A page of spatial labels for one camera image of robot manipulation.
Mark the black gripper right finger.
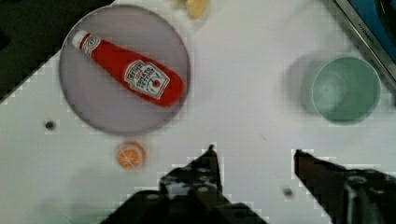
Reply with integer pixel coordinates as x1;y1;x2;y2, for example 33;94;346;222
293;149;396;224

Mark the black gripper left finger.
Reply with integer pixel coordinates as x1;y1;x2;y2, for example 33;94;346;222
101;146;268;224

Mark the black toaster oven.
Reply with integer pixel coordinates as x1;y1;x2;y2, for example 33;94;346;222
332;0;396;82

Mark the red ketchup bottle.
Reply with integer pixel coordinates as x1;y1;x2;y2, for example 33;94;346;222
72;30;184;107

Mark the green plastic cup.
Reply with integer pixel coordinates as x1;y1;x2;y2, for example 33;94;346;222
300;56;381;124

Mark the grey round plate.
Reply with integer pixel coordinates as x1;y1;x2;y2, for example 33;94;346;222
59;5;191;135

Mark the peeled banana toy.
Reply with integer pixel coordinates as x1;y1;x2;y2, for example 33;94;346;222
180;0;209;20

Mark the orange slice toy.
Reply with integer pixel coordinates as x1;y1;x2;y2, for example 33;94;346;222
116;142;146;170

